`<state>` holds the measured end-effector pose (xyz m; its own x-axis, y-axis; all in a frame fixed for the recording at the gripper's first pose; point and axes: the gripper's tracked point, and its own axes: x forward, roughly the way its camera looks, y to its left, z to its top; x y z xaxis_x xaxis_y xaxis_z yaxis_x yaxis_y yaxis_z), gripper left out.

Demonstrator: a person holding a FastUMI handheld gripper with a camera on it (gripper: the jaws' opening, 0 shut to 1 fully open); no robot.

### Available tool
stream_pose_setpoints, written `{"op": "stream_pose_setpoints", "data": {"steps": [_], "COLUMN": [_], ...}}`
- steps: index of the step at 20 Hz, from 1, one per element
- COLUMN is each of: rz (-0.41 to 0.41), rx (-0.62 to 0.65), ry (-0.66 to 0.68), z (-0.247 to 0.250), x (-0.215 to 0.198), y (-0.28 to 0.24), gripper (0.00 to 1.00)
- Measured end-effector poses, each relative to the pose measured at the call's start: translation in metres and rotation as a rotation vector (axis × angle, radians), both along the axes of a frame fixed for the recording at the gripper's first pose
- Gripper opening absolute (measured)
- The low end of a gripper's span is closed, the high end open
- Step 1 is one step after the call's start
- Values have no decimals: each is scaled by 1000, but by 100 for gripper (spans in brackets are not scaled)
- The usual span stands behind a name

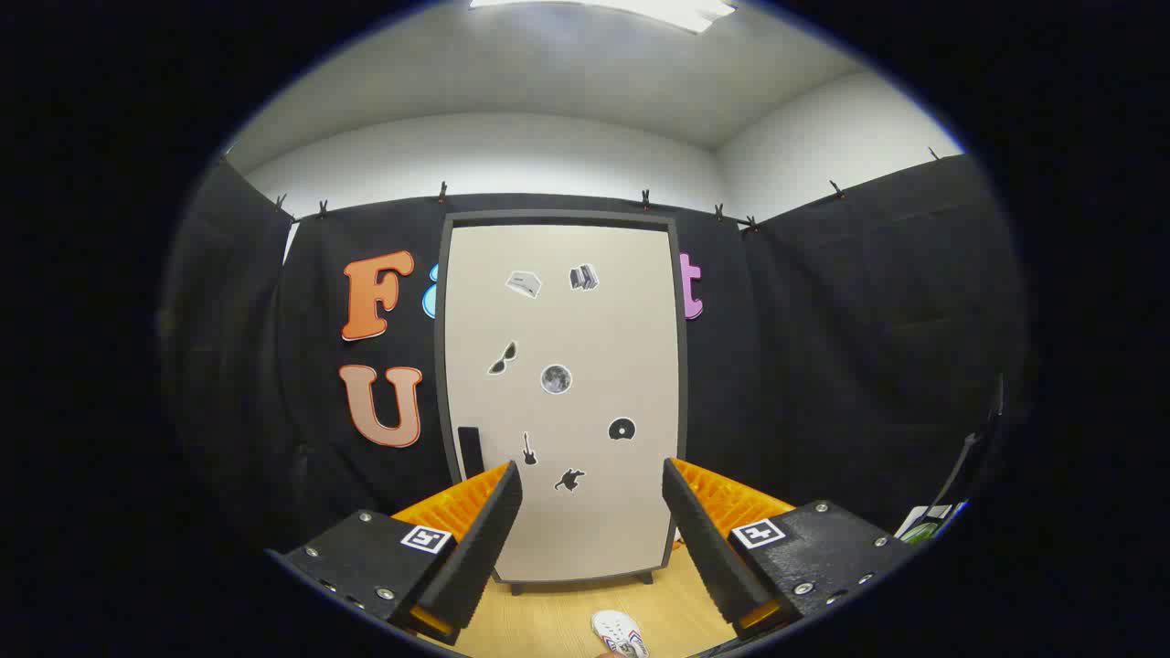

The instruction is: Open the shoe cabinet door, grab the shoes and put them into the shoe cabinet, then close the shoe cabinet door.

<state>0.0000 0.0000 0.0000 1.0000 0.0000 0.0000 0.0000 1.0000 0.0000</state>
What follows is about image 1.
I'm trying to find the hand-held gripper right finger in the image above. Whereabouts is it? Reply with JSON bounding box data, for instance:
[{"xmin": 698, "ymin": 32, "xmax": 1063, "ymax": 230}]
[{"xmin": 661, "ymin": 457, "xmax": 920, "ymax": 641}]

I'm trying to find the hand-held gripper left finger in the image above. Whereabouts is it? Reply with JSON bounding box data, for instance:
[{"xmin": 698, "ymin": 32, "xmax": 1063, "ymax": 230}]
[{"xmin": 265, "ymin": 460, "xmax": 524, "ymax": 645}]

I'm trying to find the white canvas shoe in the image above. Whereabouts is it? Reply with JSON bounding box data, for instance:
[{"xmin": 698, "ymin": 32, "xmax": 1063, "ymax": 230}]
[{"xmin": 590, "ymin": 610, "xmax": 652, "ymax": 658}]

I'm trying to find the beige shoe cabinet door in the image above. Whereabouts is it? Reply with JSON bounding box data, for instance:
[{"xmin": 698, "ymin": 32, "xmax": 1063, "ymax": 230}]
[{"xmin": 442, "ymin": 223, "xmax": 685, "ymax": 584}]

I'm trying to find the dark grey shoe cabinet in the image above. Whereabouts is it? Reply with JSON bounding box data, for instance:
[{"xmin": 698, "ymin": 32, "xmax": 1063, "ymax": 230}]
[{"xmin": 435, "ymin": 210, "xmax": 689, "ymax": 595}]

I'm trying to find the white board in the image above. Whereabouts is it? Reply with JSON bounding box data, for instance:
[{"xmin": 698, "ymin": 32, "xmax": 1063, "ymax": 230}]
[{"xmin": 896, "ymin": 503, "xmax": 968, "ymax": 547}]

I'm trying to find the black backdrop cloth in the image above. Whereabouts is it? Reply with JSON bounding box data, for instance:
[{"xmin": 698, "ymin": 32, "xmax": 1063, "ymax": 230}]
[{"xmin": 160, "ymin": 151, "xmax": 1034, "ymax": 558}]

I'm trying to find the black angled stand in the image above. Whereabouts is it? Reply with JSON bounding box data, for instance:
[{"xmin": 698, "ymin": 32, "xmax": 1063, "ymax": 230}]
[{"xmin": 932, "ymin": 375, "xmax": 1006, "ymax": 522}]

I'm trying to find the row of black clips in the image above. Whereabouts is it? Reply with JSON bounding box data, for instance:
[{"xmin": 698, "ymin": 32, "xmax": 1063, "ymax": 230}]
[{"xmin": 272, "ymin": 146, "xmax": 942, "ymax": 229}]

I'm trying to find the ceiling light panel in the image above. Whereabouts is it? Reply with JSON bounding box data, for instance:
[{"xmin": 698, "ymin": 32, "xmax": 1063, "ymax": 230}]
[{"xmin": 469, "ymin": 0, "xmax": 738, "ymax": 36}]

